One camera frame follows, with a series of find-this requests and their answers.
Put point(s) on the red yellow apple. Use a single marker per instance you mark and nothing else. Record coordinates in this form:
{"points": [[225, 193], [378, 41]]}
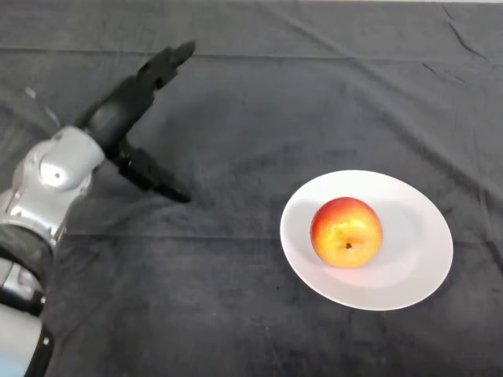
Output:
{"points": [[347, 231]]}

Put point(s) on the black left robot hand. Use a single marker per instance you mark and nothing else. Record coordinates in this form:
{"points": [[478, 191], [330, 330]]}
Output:
{"points": [[118, 114]]}

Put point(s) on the white round plate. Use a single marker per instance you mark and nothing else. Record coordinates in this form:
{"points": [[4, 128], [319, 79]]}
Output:
{"points": [[412, 255]]}

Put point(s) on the black table cloth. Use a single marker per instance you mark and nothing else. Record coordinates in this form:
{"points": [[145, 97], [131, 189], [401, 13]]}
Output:
{"points": [[275, 98]]}

